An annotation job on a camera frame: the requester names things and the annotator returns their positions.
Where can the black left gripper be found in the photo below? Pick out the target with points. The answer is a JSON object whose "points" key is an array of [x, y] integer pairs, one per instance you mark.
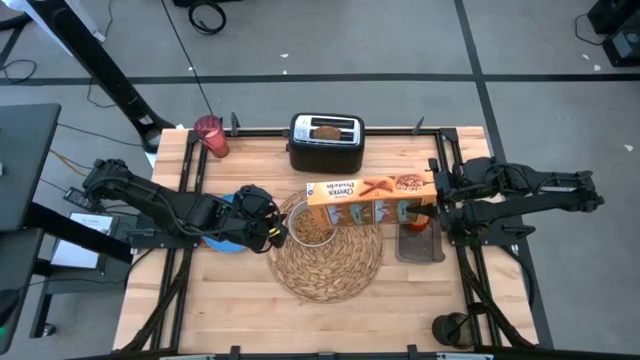
{"points": [[255, 215]]}

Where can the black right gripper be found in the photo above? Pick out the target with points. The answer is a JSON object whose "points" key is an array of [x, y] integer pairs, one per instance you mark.
{"points": [[450, 195]]}

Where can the red apple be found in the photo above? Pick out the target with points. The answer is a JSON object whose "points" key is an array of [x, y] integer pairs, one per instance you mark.
{"points": [[416, 226]]}

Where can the white ceramic bowl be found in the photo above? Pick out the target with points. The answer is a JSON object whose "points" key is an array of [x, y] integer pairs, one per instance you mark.
{"points": [[290, 230]]}

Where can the blue plate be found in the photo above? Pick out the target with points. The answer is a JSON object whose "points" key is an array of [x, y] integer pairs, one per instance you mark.
{"points": [[220, 246]]}

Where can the orange cereal box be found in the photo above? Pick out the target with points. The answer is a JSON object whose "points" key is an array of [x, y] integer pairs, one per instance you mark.
{"points": [[360, 192]]}

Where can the red plastic tumbler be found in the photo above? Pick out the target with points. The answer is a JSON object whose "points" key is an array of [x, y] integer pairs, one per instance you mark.
{"points": [[212, 135]]}

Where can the brown toast slice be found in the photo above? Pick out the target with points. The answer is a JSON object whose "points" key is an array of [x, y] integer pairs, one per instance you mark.
{"points": [[327, 133]]}

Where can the dark slim spoon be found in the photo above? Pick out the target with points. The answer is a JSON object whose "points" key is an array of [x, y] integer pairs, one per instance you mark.
{"points": [[459, 325]]}

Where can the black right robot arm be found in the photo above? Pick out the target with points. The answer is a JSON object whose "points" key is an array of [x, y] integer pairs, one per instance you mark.
{"points": [[525, 190]]}

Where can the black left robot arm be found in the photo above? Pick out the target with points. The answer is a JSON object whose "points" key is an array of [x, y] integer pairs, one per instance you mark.
{"points": [[150, 200]]}

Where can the grey translucent plastic container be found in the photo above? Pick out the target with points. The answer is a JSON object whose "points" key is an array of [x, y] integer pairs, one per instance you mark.
{"points": [[420, 247]]}

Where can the black two-slot toaster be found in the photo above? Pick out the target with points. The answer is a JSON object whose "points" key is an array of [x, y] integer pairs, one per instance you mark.
{"points": [[325, 157]]}

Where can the round woven straw placemat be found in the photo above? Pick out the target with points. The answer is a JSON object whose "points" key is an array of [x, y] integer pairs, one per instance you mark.
{"points": [[325, 275]]}

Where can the black power adapter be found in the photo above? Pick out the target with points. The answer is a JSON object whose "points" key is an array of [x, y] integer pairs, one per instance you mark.
{"points": [[77, 199]]}

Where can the black desk support beam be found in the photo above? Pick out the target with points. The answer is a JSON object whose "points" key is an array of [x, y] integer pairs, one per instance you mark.
{"points": [[75, 230]]}

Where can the white paper sheet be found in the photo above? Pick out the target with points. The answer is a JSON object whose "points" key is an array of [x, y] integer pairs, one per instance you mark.
{"points": [[75, 250]]}

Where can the black desk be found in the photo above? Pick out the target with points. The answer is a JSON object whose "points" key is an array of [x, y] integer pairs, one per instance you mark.
{"points": [[25, 160]]}

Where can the black equipment boxes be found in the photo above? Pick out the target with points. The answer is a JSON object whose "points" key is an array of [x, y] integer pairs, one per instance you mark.
{"points": [[620, 30]]}

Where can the black aluminium table frame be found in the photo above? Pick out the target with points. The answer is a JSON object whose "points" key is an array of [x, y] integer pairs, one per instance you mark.
{"points": [[260, 133]]}

